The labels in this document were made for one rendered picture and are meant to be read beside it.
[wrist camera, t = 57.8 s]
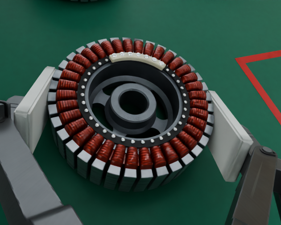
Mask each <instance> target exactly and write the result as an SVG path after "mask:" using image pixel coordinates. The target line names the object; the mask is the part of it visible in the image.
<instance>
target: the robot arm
mask: <svg viewBox="0 0 281 225"><path fill-rule="evenodd" d="M55 71H56V69H55V67H49V66H47V67H46V68H45V69H44V70H43V72H42V73H41V74H40V76H39V77H38V79H37V80H36V82H35V83H34V84H33V86H32V87H31V88H30V90H29V91H28V93H27V94H26V95H25V96H16V95H14V96H12V97H10V98H8V99H7V101H5V100H0V203H1V206H2V208H3V211H4V213H5V216H6V219H7V221H8V224H9V225H84V224H83V223H82V221H81V219H80V218H79V216H78V215H77V213H76V211H75V210H74V208H73V207H72V206H71V205H69V204H68V205H65V206H64V205H63V203H62V202H61V200H60V199H59V197H58V195H57V193H56V192H55V190H54V189H53V187H52V185H51V184H50V182H49V180H48V179H47V177H46V175H45V174H44V172H43V170H42V169H41V167H40V165H39V164H38V162H37V160H36V159H35V157H34V155H33V152H34V150H35V148H36V146H37V143H38V141H39V139H40V136H41V134H42V132H43V130H44V127H45V125H46V123H47V121H48V119H49V111H48V102H47V96H48V92H49V91H50V90H49V87H50V83H51V80H53V78H52V76H53V74H54V72H55ZM207 93H210V95H211V98H212V101H211V104H213V109H214V112H213V114H212V115H214V124H213V125H212V127H213V130H212V133H211V136H210V137H209V141H208V143H207V145H208V147H209V149H210V151H211V154H212V156H213V158H214V160H215V162H216V164H217V166H218V168H219V170H220V172H221V174H222V176H223V178H224V180H225V181H227V182H235V181H236V180H237V178H238V176H239V174H240V173H241V175H242V177H241V179H240V181H239V183H238V186H237V188H236V190H235V191H236V193H235V196H234V199H233V201H232V204H231V207H230V210H229V213H228V216H227V219H226V222H225V224H224V225H268V223H269V214H270V208H271V202H272V195H273V193H274V197H275V201H276V204H277V209H278V213H279V216H280V220H281V159H279V158H278V155H277V153H276V152H275V151H273V150H272V149H270V148H268V147H265V146H261V145H260V143H259V142H258V141H257V140H256V139H255V137H254V136H253V135H252V133H251V132H250V131H249V130H248V129H247V128H246V127H244V126H243V125H241V124H240V123H239V122H238V121H237V120H236V118H235V117H234V116H233V114H232V113H231V112H230V110H229V109H228V108H227V106H226V105H225V104H224V102H223V101H222V100H221V99H220V97H219V96H218V95H217V94H216V92H215V91H209V90H208V91H207Z"/></svg>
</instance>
